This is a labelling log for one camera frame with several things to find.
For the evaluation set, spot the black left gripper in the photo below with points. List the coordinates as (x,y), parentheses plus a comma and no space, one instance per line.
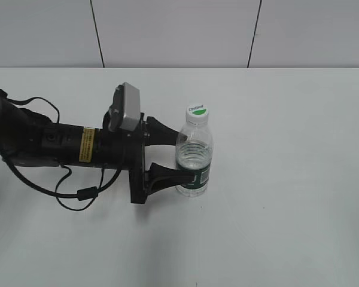
(125,150)

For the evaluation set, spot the clear cestbon water bottle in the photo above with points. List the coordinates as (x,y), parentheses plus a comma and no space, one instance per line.
(193,153)

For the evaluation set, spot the white green bottle cap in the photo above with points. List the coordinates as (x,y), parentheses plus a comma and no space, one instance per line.
(197,114)

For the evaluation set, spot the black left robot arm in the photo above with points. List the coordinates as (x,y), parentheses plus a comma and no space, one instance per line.
(30,139)

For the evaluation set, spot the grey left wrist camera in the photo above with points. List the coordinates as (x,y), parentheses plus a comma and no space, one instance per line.
(124,112)

